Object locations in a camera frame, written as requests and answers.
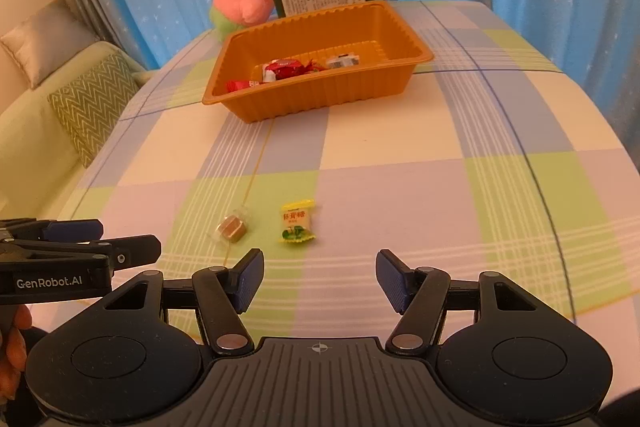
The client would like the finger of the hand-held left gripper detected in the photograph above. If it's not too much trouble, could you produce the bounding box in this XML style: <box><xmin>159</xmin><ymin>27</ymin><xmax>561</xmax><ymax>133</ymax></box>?
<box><xmin>0</xmin><ymin>234</ymin><xmax>162</xmax><ymax>269</ymax></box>
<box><xmin>0</xmin><ymin>218</ymin><xmax>103</xmax><ymax>242</ymax></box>

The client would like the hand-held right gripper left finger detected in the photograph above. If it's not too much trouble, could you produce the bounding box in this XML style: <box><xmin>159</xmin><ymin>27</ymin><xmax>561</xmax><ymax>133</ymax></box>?
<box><xmin>102</xmin><ymin>248</ymin><xmax>266</xmax><ymax>355</ymax></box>

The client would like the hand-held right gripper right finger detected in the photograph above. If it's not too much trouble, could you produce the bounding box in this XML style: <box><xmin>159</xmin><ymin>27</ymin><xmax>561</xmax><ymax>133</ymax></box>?
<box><xmin>375</xmin><ymin>249</ymin><xmax>541</xmax><ymax>355</ymax></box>

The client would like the gold candy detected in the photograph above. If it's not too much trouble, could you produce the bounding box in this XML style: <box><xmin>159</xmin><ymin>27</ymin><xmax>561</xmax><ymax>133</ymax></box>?
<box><xmin>207</xmin><ymin>205</ymin><xmax>251</xmax><ymax>248</ymax></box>

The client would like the yellow candy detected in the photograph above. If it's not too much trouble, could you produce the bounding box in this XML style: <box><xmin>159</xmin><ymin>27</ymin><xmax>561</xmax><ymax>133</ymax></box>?
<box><xmin>278</xmin><ymin>198</ymin><xmax>317</xmax><ymax>244</ymax></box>

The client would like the red candy with white face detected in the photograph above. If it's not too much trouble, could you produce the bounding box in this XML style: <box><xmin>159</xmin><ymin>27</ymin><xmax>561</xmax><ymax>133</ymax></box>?
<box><xmin>261</xmin><ymin>58</ymin><xmax>302</xmax><ymax>84</ymax></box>

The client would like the orange plastic tray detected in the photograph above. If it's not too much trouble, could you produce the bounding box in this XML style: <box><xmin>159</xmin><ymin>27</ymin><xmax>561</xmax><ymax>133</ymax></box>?
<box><xmin>202</xmin><ymin>0</ymin><xmax>435</xmax><ymax>124</ymax></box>

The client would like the person's left hand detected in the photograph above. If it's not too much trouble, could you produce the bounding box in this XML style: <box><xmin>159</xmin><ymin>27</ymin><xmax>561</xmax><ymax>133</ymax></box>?
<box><xmin>0</xmin><ymin>307</ymin><xmax>33</xmax><ymax>403</ymax></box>

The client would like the pale green sofa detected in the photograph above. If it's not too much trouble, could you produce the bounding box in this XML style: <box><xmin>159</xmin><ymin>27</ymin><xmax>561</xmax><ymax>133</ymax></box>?
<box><xmin>0</xmin><ymin>0</ymin><xmax>153</xmax><ymax>223</ymax></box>

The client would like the green zigzag cushion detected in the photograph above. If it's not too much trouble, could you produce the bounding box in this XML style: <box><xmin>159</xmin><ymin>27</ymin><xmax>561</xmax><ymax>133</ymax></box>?
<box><xmin>47</xmin><ymin>52</ymin><xmax>141</xmax><ymax>170</ymax></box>

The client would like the checked tablecloth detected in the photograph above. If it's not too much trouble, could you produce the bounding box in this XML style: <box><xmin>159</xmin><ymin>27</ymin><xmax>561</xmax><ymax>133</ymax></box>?
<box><xmin>55</xmin><ymin>0</ymin><xmax>636</xmax><ymax>343</ymax></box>

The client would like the grey pillow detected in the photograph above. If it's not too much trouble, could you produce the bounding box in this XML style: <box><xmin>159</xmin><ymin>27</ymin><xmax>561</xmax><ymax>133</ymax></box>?
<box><xmin>0</xmin><ymin>0</ymin><xmax>101</xmax><ymax>90</ymax></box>

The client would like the silver wrapped candy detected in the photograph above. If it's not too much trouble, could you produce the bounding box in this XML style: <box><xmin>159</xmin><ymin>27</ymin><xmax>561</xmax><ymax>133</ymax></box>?
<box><xmin>326</xmin><ymin>53</ymin><xmax>362</xmax><ymax>70</ymax></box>

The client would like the pink starfish plush toy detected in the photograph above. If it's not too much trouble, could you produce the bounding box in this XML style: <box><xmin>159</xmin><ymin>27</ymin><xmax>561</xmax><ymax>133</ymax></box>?
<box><xmin>209</xmin><ymin>0</ymin><xmax>275</xmax><ymax>42</ymax></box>

